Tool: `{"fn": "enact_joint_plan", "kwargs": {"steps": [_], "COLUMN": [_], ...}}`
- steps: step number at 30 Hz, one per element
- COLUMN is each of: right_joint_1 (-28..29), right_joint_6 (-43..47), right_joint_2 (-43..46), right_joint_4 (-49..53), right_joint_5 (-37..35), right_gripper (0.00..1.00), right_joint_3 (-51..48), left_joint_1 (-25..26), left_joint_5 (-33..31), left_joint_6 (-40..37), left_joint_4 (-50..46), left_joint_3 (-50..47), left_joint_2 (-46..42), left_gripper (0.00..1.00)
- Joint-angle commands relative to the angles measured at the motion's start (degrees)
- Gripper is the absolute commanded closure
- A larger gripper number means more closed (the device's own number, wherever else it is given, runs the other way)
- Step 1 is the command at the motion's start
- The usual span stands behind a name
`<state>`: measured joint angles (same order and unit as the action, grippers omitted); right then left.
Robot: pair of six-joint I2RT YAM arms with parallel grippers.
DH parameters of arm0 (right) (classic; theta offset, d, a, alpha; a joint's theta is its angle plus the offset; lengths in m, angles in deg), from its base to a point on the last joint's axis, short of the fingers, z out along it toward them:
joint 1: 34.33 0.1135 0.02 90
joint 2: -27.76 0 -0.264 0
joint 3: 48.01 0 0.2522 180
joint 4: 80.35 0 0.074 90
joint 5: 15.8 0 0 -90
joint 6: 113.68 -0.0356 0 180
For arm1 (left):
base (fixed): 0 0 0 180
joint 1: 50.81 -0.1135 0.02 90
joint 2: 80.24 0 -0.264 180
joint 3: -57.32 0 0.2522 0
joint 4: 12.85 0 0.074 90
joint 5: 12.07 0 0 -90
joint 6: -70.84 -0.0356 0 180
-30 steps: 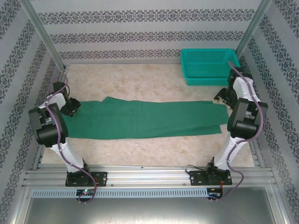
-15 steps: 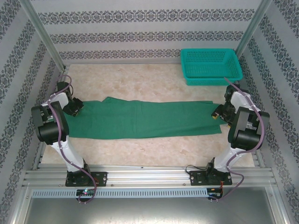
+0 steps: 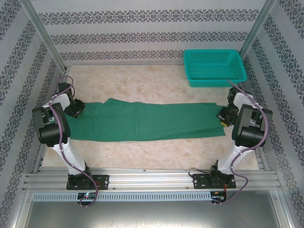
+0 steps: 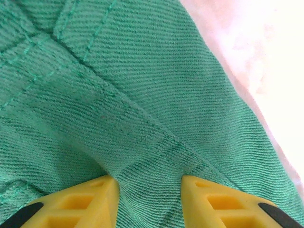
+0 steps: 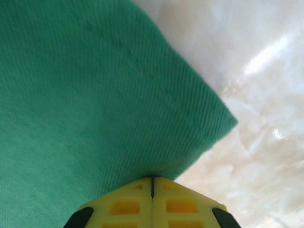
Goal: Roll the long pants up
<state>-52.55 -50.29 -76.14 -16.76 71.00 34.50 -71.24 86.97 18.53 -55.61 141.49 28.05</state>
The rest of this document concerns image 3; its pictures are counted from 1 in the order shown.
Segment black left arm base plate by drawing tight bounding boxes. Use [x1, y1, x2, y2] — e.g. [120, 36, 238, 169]
[66, 174, 110, 190]

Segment narrow aluminium rail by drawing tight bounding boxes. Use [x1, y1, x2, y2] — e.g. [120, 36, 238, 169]
[63, 59, 186, 67]

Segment aluminium side rail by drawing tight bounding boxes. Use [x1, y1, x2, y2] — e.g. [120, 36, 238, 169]
[32, 67, 71, 173]
[237, 83, 270, 171]

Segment shiny metal sheet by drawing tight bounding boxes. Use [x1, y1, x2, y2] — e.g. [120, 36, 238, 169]
[7, 190, 295, 228]

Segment teal plastic basket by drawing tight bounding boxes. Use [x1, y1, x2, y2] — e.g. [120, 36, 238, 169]
[183, 49, 247, 88]

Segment wide grooved aluminium rail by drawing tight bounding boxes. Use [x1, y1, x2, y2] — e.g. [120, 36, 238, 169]
[22, 167, 282, 190]

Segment green long pants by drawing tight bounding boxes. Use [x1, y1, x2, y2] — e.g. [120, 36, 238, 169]
[64, 98, 226, 143]

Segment thin black cable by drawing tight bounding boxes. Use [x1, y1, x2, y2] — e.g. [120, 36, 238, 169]
[189, 168, 212, 179]

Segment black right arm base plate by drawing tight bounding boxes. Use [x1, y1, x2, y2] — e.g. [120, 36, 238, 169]
[191, 173, 237, 190]

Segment aluminium frame post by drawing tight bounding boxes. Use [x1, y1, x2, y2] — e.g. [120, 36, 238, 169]
[20, 0, 67, 71]
[238, 0, 278, 57]

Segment small circuit board green light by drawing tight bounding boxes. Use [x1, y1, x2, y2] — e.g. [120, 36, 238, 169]
[77, 192, 97, 200]

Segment grey slotted cable duct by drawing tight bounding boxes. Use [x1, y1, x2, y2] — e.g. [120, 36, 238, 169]
[32, 191, 212, 201]

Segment small circuit board blue light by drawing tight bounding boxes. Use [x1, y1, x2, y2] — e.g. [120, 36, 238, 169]
[211, 191, 228, 202]

